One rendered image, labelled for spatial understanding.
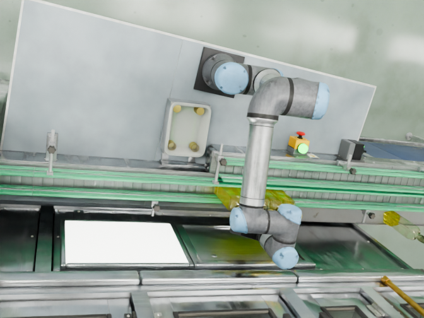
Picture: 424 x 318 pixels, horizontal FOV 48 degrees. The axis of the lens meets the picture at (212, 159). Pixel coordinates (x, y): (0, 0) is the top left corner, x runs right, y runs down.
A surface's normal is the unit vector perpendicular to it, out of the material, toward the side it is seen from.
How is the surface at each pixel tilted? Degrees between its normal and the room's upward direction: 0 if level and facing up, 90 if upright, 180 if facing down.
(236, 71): 12
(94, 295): 0
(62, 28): 0
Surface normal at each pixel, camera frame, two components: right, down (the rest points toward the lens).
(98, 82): 0.29, 0.31
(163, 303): 0.16, -0.95
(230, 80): 0.08, 0.29
